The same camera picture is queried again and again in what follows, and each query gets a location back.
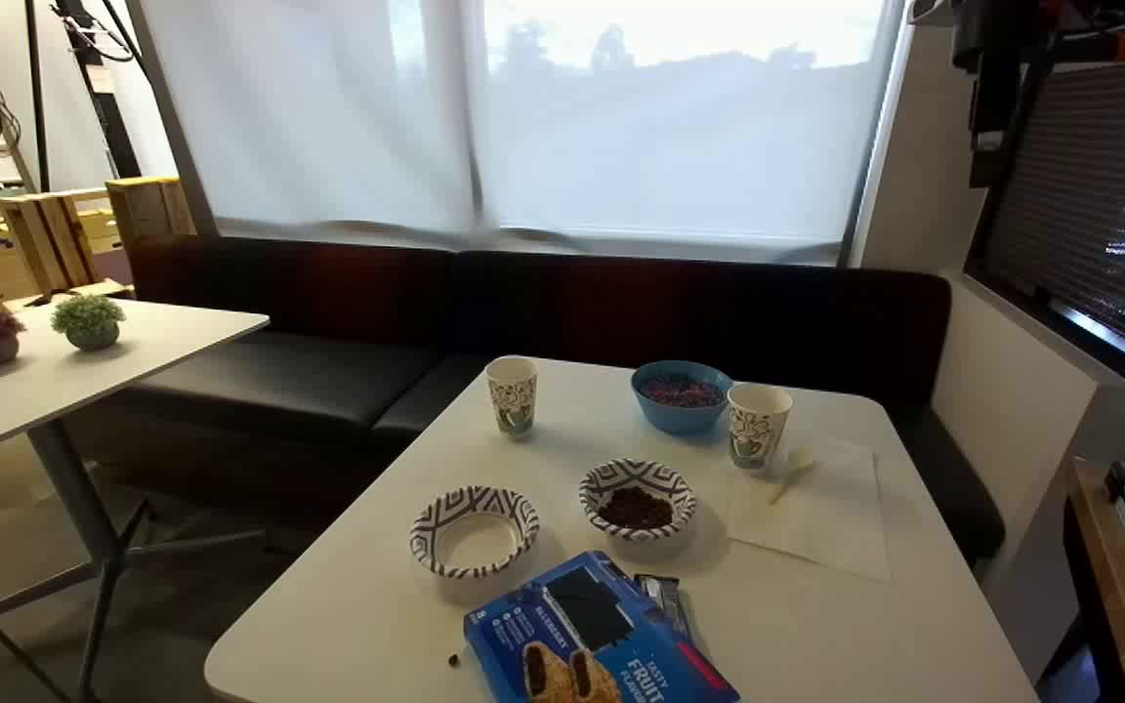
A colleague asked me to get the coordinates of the patterned paper cup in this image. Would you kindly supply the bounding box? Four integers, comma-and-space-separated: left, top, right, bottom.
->
722, 378, 798, 474
485, 357, 541, 441

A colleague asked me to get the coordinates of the blue bowl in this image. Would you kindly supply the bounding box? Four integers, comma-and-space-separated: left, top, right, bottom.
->
627, 357, 734, 439

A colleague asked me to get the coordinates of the zebra striped empty bowl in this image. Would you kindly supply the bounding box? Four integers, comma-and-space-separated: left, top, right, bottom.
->
404, 480, 541, 585

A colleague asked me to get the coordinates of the black bench sofa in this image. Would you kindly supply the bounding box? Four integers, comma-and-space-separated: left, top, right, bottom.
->
115, 230, 1006, 572

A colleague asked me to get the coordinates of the white roller blind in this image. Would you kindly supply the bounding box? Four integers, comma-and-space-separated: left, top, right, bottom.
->
134, 0, 481, 251
459, 0, 912, 264

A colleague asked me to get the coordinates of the small wooden stick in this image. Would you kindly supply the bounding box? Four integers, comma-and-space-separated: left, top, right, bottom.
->
766, 454, 821, 506

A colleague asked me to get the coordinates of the silver foil wrapper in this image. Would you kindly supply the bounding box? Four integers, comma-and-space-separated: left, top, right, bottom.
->
634, 572, 712, 656

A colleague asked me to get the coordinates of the blue fruit bar box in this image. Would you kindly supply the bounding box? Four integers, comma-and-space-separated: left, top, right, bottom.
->
459, 548, 742, 703

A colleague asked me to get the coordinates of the white paper napkin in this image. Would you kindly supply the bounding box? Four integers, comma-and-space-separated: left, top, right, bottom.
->
722, 432, 895, 585

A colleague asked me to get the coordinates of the wooden cabinet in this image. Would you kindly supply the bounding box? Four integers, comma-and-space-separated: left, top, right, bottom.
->
0, 171, 203, 297

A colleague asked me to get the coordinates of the green potted plant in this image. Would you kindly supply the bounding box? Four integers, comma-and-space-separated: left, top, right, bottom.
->
46, 289, 127, 357

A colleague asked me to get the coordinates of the white side table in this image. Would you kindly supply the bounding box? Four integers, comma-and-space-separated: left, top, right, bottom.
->
0, 292, 272, 703

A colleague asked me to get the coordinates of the black metal stand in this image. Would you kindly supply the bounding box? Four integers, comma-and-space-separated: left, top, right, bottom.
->
950, 0, 1125, 190

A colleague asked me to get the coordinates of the black tripod stand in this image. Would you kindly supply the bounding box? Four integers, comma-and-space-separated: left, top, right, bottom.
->
18, 0, 147, 190

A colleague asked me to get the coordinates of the black framed window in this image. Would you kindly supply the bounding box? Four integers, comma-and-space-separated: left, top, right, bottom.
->
963, 51, 1125, 389

